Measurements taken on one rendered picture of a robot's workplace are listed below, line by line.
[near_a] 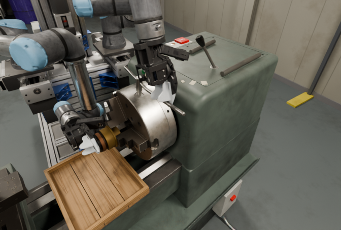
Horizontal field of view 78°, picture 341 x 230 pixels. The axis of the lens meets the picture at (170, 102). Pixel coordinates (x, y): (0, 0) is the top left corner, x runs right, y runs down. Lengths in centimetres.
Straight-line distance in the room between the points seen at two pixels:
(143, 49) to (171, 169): 61
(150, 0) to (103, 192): 73
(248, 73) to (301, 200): 146
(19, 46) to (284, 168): 218
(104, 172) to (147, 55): 63
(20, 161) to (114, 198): 174
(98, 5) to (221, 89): 50
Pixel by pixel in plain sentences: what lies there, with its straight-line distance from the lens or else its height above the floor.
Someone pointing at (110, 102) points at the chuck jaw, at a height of 119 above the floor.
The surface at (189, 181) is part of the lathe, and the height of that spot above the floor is 79.
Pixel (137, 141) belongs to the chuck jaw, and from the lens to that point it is 80.
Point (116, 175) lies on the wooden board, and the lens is 100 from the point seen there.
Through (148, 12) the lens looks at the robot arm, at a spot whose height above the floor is 155.
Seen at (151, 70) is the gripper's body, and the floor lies 142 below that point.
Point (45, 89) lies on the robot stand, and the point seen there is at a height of 109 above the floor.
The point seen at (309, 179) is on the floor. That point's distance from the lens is 236.
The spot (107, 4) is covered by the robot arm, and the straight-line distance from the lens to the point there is 65.
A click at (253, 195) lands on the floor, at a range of 206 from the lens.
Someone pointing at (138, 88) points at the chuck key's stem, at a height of 127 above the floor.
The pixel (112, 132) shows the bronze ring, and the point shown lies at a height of 112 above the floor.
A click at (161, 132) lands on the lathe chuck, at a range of 79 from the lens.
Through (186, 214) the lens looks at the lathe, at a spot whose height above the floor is 54.
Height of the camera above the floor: 169
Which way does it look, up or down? 37 degrees down
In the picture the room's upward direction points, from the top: straight up
